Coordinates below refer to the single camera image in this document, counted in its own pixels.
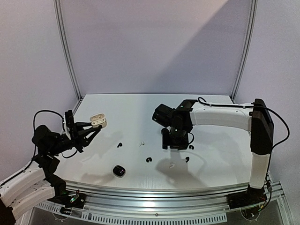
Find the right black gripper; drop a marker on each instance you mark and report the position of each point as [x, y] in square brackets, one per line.
[176, 144]

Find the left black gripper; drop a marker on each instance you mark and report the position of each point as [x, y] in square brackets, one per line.
[78, 138]

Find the white earbud charging case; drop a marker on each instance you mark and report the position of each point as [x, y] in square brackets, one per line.
[98, 120]

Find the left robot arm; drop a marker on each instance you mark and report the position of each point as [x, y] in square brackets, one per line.
[37, 181]

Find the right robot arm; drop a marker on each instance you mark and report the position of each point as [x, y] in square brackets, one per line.
[254, 117]

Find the black oval charging case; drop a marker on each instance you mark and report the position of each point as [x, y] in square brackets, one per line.
[164, 131]

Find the glossy black charging case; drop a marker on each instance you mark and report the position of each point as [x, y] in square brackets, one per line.
[119, 171]

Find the black hook earbud centre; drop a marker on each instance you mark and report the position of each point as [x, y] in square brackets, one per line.
[149, 159]

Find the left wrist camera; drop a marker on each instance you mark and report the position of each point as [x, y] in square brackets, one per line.
[68, 120]

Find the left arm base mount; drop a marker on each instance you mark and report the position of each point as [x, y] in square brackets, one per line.
[70, 199]

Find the aluminium front rail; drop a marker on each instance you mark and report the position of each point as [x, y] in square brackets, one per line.
[225, 198]

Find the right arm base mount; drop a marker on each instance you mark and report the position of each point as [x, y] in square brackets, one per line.
[245, 198]

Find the left aluminium frame post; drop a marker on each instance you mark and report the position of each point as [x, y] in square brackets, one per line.
[65, 48]

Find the aluminium frame post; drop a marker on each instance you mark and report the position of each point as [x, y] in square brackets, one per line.
[245, 50]
[65, 48]

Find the right aluminium frame post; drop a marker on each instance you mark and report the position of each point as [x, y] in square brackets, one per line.
[245, 50]

